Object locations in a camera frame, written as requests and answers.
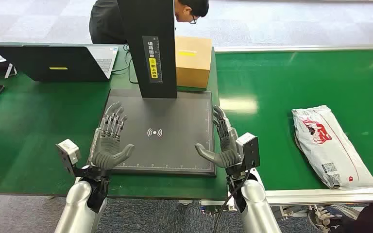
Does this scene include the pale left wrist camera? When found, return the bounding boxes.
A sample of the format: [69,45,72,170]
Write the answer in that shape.
[55,139,82,177]

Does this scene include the white red printed mailer package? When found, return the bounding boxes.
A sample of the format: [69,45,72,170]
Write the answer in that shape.
[291,105,373,191]

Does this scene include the black open laptop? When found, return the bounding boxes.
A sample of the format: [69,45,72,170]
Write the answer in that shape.
[0,44,119,83]

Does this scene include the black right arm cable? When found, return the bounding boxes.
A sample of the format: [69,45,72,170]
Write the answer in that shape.
[213,167,252,233]

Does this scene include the black cable on desk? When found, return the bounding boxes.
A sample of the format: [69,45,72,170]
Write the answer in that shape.
[112,43,140,85]

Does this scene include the black inbound scanner machine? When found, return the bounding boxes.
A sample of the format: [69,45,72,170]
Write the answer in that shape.
[91,0,217,178]

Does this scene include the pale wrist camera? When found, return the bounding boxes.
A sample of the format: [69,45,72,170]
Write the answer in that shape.
[55,139,82,177]
[235,132,260,171]

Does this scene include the brown cardboard delivery box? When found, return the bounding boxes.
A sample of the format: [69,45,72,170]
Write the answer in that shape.
[175,36,213,90]

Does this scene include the aluminium conveyor frame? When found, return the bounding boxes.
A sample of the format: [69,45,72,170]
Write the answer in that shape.
[201,44,373,206]

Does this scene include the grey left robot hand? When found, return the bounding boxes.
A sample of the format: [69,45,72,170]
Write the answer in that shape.
[88,101,136,171]

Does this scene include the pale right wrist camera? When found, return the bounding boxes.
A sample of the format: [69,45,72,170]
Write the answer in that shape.
[235,132,260,171]

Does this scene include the green conveyor belt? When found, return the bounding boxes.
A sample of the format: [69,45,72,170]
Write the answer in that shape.
[215,49,373,191]

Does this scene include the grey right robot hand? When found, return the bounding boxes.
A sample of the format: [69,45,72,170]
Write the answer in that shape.
[194,105,243,169]

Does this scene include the white phone stand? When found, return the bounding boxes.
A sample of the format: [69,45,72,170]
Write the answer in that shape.
[0,63,17,80]

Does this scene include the metal bracket under conveyor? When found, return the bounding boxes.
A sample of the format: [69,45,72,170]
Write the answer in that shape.
[200,200,231,213]

